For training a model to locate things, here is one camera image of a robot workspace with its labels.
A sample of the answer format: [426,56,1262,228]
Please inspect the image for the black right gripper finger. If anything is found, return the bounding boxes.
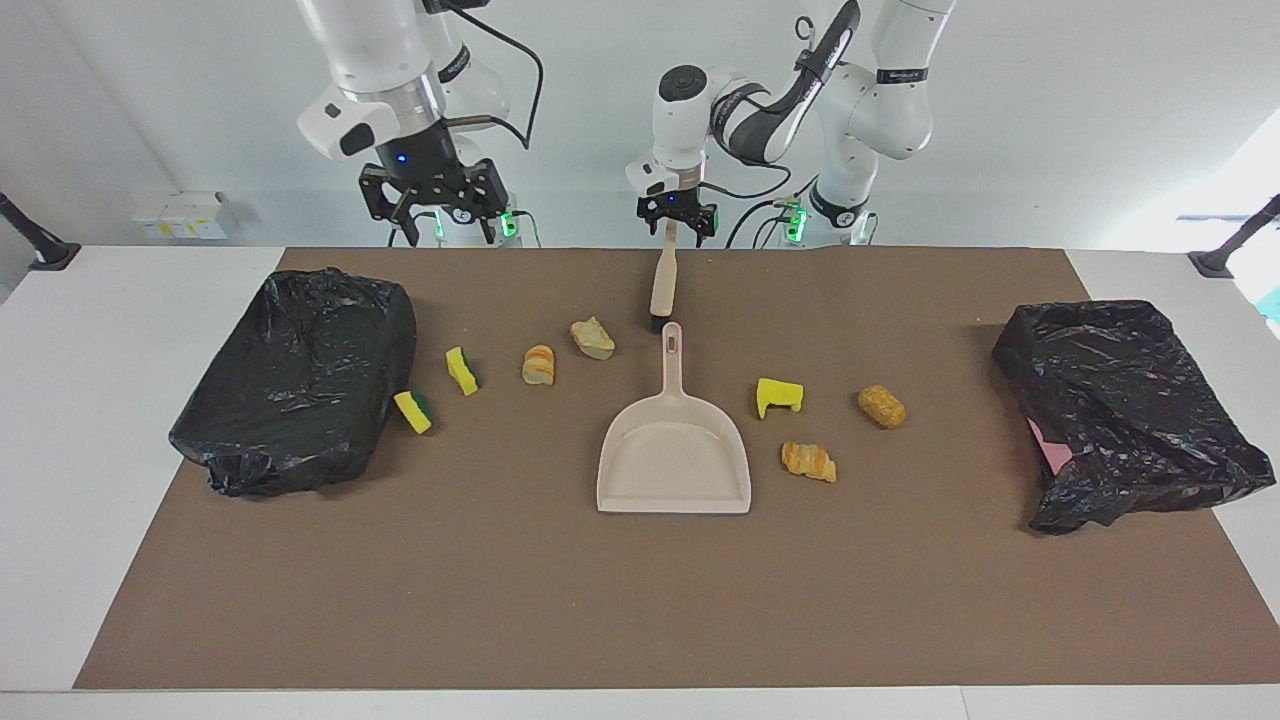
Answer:
[450,158,501,246]
[360,165,416,248]

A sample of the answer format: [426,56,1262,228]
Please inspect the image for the beige plastic dustpan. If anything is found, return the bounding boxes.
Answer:
[597,322,753,515]

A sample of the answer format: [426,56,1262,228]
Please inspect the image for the pink plastic bin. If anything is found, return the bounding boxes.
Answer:
[1027,418,1073,477]

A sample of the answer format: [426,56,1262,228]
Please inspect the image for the black bag lined bin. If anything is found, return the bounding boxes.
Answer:
[168,267,418,498]

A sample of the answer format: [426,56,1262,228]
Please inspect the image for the brown table mat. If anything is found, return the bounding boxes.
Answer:
[75,247,1280,691]

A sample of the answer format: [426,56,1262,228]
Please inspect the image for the white wall socket boxes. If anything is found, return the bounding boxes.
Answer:
[132,192,229,241]

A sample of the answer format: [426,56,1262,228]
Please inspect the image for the notched yellow sponge piece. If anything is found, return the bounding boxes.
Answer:
[756,377,805,420]

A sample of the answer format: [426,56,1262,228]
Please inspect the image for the black base cable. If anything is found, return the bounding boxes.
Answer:
[727,198,801,249]

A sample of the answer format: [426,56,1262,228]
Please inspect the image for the black camera stand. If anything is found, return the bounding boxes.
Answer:
[0,192,81,271]
[1188,195,1280,279]

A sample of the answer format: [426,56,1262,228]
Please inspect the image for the crumpled black trash bag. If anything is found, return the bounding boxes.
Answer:
[992,300,1277,535]

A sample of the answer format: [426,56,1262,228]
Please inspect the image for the brown fried nugget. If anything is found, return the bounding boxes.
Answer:
[858,385,907,429]

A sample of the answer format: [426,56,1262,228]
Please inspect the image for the golden croissant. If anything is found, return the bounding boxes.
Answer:
[781,441,838,484]

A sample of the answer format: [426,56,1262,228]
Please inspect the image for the beige hand brush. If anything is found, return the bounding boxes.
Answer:
[649,220,683,334]

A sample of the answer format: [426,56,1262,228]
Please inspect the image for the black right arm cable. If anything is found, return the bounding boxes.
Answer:
[440,0,547,151]

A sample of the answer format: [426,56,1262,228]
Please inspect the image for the pale bread chunk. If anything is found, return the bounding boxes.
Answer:
[570,317,617,361]

